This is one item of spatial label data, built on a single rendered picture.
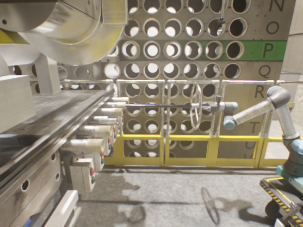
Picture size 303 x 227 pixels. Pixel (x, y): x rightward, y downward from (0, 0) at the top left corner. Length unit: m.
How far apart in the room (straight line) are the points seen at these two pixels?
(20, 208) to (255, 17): 2.96
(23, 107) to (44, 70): 0.40
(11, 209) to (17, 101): 0.34
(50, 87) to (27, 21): 0.57
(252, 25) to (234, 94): 0.94
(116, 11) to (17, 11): 0.29
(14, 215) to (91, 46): 0.62
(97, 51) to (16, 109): 0.32
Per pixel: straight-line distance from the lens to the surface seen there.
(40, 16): 0.50
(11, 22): 0.54
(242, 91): 3.00
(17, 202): 0.78
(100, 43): 0.73
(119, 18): 0.68
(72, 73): 2.53
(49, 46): 0.80
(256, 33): 2.98
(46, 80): 1.05
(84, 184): 1.02
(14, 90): 0.65
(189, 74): 3.33
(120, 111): 1.34
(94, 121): 1.22
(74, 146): 0.93
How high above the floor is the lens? 1.28
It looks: 19 degrees down
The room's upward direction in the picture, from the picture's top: straight up
